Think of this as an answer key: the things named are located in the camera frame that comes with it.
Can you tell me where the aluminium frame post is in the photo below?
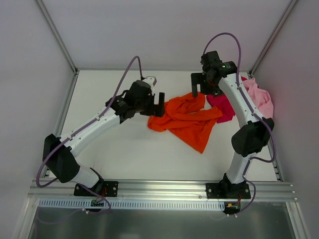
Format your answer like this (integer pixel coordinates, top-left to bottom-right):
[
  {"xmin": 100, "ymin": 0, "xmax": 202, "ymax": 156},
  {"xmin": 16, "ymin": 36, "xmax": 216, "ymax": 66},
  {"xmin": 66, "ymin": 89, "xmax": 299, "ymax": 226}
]
[
  {"xmin": 248, "ymin": 0, "xmax": 300, "ymax": 77},
  {"xmin": 34, "ymin": 0, "xmax": 78, "ymax": 75}
]

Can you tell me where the magenta t shirt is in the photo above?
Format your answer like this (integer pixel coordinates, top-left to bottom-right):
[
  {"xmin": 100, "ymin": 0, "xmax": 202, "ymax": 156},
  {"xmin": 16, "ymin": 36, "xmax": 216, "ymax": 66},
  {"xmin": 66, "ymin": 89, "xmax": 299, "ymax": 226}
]
[{"xmin": 206, "ymin": 77, "xmax": 249, "ymax": 124}]

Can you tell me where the light pink t shirt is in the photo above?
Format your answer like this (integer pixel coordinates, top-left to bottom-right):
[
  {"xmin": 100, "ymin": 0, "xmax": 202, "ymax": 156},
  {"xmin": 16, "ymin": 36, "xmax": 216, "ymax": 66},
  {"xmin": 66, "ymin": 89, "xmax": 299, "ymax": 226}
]
[{"xmin": 242, "ymin": 77, "xmax": 274, "ymax": 119}]

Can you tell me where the right aluminium frame post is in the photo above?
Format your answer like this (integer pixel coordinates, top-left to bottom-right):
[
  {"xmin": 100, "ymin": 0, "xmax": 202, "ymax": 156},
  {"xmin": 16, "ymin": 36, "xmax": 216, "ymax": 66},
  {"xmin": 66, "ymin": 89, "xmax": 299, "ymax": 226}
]
[{"xmin": 248, "ymin": 0, "xmax": 300, "ymax": 77}]

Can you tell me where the white slotted cable duct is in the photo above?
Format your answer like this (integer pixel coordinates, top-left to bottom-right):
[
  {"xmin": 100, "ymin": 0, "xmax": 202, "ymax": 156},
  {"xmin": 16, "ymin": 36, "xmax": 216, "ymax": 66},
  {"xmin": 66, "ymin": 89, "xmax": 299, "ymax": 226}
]
[{"xmin": 38, "ymin": 199, "xmax": 225, "ymax": 211}]

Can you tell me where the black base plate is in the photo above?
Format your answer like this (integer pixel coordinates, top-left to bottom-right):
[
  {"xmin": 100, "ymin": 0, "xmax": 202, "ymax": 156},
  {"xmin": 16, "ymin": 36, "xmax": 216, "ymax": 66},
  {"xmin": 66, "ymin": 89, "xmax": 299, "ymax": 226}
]
[
  {"xmin": 73, "ymin": 180, "xmax": 119, "ymax": 197},
  {"xmin": 205, "ymin": 181, "xmax": 251, "ymax": 199}
]

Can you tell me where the left aluminium frame post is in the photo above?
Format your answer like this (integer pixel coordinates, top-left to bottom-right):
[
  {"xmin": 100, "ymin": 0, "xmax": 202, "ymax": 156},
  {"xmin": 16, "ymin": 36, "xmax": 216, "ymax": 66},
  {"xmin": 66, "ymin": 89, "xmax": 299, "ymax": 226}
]
[{"xmin": 34, "ymin": 0, "xmax": 78, "ymax": 75}]

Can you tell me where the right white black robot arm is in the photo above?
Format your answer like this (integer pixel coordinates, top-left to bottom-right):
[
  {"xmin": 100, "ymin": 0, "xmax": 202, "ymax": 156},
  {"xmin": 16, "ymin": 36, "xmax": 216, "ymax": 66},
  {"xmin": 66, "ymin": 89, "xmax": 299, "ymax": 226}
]
[{"xmin": 191, "ymin": 51, "xmax": 274, "ymax": 199}]

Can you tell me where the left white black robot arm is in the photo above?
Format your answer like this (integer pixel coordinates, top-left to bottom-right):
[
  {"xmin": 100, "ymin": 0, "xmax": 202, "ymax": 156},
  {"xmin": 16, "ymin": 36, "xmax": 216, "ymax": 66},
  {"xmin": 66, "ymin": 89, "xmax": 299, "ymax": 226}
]
[{"xmin": 43, "ymin": 76, "xmax": 165, "ymax": 196}]

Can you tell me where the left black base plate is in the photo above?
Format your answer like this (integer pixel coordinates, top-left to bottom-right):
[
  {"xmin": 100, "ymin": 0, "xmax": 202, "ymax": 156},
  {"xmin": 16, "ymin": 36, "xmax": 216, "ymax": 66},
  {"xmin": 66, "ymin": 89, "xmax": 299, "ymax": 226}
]
[{"xmin": 73, "ymin": 180, "xmax": 119, "ymax": 197}]

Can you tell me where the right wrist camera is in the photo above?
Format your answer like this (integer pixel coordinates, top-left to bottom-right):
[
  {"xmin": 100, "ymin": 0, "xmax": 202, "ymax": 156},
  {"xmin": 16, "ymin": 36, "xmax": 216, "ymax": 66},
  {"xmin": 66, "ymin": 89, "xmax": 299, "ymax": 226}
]
[{"xmin": 201, "ymin": 50, "xmax": 222, "ymax": 66}]

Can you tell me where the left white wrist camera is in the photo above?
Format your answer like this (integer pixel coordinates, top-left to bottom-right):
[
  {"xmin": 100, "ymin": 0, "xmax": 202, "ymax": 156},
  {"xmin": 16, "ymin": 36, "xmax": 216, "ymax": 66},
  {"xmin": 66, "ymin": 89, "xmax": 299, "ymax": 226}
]
[{"xmin": 143, "ymin": 76, "xmax": 157, "ymax": 87}]

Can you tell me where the orange t shirt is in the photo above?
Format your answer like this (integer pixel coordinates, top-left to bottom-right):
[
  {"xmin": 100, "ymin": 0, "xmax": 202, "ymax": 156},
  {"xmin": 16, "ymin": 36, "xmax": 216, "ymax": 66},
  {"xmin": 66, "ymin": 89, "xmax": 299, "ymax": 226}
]
[{"xmin": 148, "ymin": 93, "xmax": 223, "ymax": 154}]

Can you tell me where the aluminium mounting rail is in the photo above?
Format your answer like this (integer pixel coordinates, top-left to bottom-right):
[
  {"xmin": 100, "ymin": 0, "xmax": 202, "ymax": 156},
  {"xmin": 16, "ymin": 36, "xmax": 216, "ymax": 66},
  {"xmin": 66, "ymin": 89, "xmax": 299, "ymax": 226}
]
[{"xmin": 27, "ymin": 179, "xmax": 298, "ymax": 202}]

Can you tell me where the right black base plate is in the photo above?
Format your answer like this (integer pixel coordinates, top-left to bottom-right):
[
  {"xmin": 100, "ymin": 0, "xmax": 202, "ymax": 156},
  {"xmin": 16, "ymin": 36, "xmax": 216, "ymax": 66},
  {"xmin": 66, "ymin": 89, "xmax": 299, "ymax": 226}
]
[{"xmin": 205, "ymin": 181, "xmax": 251, "ymax": 199}]

